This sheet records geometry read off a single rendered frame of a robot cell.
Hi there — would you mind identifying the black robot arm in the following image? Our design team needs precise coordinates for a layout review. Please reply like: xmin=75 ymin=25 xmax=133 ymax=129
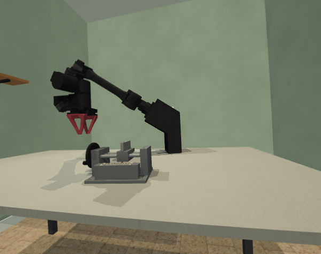
xmin=50 ymin=59 xmax=155 ymax=118

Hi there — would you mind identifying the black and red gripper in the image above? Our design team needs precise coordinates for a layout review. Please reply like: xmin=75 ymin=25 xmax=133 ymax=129
xmin=66 ymin=93 xmax=98 ymax=135

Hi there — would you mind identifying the grey bench vise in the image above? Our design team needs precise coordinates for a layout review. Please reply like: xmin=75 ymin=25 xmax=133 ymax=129
xmin=83 ymin=140 xmax=153 ymax=184

